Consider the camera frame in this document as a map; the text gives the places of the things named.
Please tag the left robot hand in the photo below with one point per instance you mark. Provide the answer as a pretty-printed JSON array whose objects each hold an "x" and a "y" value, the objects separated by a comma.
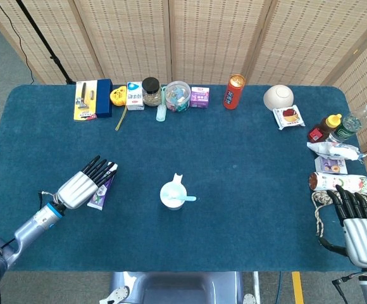
[{"x": 76, "y": 190}]

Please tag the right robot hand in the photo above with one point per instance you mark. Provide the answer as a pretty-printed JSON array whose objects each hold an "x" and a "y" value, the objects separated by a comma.
[{"x": 362, "y": 237}]

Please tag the purple white toothpaste tube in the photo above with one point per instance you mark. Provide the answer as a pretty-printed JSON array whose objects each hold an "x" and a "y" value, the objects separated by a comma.
[{"x": 99, "y": 196}]

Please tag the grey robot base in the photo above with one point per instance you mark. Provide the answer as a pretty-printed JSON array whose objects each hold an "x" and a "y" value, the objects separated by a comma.
[{"x": 177, "y": 288}]

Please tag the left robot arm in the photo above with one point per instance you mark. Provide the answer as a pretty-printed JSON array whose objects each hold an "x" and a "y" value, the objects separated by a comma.
[{"x": 34, "y": 223}]

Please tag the white plastic cup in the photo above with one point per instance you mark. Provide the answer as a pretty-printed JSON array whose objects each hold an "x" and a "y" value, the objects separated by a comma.
[{"x": 166, "y": 190}]

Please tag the drink bottle yellow cap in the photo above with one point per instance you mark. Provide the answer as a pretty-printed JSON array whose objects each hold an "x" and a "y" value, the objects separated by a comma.
[{"x": 338, "y": 182}]

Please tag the purple white snack packet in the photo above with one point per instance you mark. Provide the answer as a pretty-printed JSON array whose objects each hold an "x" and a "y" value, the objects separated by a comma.
[{"x": 332, "y": 166}]

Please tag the yellow plastic strip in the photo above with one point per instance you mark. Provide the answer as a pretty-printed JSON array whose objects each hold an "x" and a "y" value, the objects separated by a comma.
[{"x": 121, "y": 118}]

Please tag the razor in yellow blister pack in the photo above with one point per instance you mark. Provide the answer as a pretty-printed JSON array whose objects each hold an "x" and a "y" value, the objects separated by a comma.
[{"x": 82, "y": 104}]

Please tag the white crinkled snack bag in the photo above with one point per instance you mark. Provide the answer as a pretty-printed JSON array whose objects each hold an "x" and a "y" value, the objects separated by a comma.
[{"x": 335, "y": 150}]

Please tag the dark blue box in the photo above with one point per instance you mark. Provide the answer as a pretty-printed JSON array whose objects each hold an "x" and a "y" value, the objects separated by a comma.
[{"x": 104, "y": 98}]

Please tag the yellow tape measure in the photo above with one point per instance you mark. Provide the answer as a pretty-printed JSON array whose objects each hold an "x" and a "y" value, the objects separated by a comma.
[{"x": 118, "y": 96}]

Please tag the clear bottle green label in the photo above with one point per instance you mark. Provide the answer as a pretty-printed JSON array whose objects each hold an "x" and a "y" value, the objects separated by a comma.
[{"x": 345, "y": 128}]

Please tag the white blue carton box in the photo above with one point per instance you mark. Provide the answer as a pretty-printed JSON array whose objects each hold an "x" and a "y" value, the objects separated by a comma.
[{"x": 135, "y": 95}]

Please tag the mint green brush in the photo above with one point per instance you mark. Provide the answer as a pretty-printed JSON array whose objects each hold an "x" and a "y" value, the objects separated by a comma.
[{"x": 161, "y": 114}]

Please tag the honey bottle yellow cap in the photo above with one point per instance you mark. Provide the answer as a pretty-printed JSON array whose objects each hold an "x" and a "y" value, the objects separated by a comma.
[{"x": 322, "y": 128}]

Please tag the white table leg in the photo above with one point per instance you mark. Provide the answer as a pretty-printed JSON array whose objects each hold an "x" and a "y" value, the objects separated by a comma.
[{"x": 256, "y": 288}]

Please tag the glass jar with black lid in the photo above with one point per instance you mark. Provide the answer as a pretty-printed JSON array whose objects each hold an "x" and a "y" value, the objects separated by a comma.
[{"x": 151, "y": 85}]

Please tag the black tripod pole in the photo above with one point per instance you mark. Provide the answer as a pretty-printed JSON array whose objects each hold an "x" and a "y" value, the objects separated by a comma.
[{"x": 53, "y": 58}]

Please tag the clear tub of binder clips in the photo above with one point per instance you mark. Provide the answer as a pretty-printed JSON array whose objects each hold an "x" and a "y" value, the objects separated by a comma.
[{"x": 177, "y": 95}]

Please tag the white snack packet red picture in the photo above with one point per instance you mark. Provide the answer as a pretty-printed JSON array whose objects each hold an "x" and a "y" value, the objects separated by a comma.
[{"x": 289, "y": 117}]

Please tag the blue table cloth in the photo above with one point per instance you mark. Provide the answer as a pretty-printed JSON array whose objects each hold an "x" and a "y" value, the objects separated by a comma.
[{"x": 234, "y": 158}]

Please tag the purple tissue pack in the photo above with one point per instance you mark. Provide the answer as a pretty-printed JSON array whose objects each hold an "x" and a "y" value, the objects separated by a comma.
[{"x": 200, "y": 98}]

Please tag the upturned cream bowl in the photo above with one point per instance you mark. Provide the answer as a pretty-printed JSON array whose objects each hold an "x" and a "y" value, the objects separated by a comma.
[{"x": 278, "y": 96}]

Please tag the orange soda can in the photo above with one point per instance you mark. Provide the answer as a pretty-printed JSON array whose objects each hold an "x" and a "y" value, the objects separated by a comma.
[{"x": 232, "y": 95}]

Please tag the bamboo folding screen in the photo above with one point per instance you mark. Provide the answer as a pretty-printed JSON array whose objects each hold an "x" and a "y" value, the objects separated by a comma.
[{"x": 202, "y": 38}]

